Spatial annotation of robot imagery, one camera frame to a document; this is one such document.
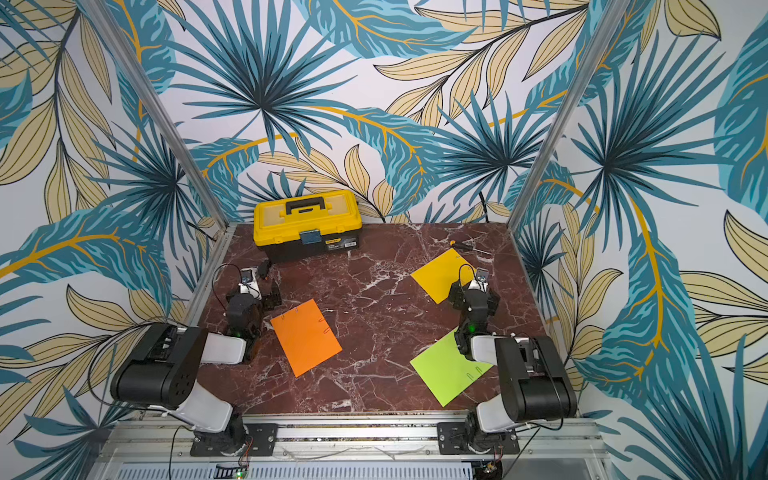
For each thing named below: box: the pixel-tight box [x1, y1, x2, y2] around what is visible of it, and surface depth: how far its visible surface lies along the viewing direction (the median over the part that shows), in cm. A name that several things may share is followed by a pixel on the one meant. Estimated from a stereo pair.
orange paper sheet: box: [270, 299, 343, 378], surface depth 94 cm
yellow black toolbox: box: [253, 190, 363, 264], surface depth 102 cm
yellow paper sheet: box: [410, 248, 476, 304], surface depth 111 cm
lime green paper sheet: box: [410, 328, 494, 407], surface depth 88 cm
